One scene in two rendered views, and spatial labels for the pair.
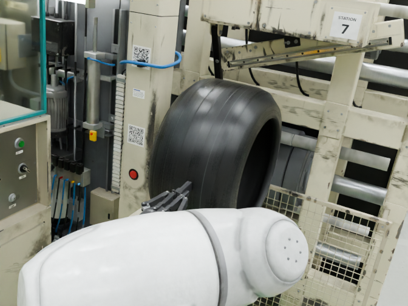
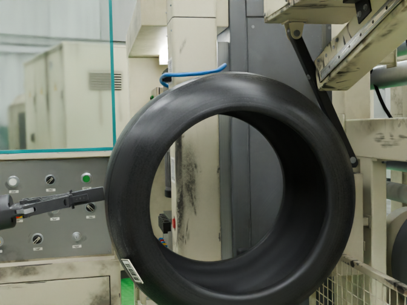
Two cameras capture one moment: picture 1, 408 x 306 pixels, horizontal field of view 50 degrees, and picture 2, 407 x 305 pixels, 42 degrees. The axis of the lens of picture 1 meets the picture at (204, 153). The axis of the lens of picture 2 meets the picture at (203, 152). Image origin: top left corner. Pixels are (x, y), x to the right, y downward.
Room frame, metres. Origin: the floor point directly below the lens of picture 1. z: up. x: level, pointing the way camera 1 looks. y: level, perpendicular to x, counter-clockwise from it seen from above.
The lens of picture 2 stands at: (0.69, -1.08, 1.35)
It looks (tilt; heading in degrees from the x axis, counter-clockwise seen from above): 3 degrees down; 55
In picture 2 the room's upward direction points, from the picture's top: 1 degrees counter-clockwise
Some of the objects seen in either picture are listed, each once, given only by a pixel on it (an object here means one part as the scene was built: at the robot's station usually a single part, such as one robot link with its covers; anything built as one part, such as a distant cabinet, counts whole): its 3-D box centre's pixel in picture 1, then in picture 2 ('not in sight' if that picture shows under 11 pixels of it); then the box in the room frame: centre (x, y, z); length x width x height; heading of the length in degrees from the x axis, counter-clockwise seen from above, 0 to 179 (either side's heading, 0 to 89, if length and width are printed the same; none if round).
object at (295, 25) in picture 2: (215, 28); (294, 30); (1.79, 0.02, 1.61); 0.06 x 0.06 x 0.05; 66
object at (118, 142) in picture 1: (122, 135); not in sight; (1.59, 0.32, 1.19); 0.05 x 0.04 x 0.48; 156
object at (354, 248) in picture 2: not in sight; (325, 219); (1.93, 0.04, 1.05); 0.20 x 0.15 x 0.30; 66
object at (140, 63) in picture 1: (151, 59); (192, 75); (1.58, 0.23, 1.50); 0.19 x 0.19 x 0.06; 66
